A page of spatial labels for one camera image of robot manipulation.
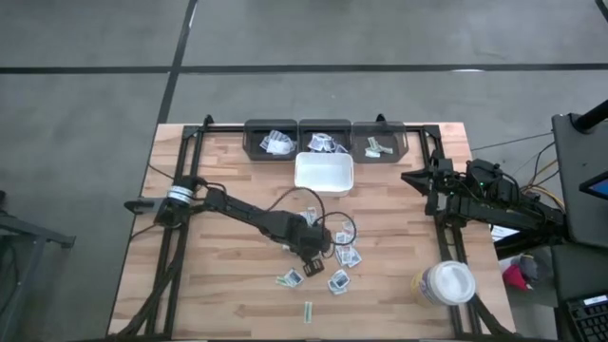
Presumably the thin floor cable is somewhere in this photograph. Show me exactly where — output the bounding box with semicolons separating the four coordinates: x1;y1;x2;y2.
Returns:
469;131;555;153

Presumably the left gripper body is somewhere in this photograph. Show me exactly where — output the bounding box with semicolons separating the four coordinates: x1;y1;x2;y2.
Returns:
290;222;333;262

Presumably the blue screen tablet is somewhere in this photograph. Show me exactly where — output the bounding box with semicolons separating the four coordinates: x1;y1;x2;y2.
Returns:
579;170;608;200

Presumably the yellow floor cable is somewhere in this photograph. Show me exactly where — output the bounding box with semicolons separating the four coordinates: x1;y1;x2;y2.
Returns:
522;184;566;213

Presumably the grey translucent plastic bin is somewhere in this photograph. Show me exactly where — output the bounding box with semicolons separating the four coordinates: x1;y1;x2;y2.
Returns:
351;121;409;164
297;119;353;158
242;119;299;162

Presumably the white plastic bin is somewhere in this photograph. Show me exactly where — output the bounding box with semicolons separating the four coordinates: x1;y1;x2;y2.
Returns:
294;151;355;199

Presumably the dark side desk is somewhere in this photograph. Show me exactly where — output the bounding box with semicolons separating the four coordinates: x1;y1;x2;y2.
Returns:
550;112;608;305

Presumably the black pole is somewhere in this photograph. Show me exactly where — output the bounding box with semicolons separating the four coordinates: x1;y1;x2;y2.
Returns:
572;99;608;133

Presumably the white paper sheet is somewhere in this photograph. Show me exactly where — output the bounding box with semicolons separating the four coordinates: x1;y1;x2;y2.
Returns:
491;225;522;242

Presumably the black keyboard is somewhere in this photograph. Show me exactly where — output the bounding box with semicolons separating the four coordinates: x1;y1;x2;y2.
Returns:
564;294;608;342

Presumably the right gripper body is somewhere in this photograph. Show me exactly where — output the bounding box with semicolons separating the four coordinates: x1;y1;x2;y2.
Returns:
426;159;456;218

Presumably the grey glove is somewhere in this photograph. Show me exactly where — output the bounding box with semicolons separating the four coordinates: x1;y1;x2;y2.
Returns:
517;255;541;281

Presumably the red cloth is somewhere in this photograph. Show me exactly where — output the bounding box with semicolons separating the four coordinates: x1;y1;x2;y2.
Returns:
502;264;531;292

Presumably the disinfecting wipes canister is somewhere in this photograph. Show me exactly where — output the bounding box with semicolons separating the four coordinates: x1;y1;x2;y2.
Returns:
410;259;477;308

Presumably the black floor stand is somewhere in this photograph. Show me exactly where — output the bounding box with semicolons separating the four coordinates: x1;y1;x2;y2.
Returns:
0;189;77;342

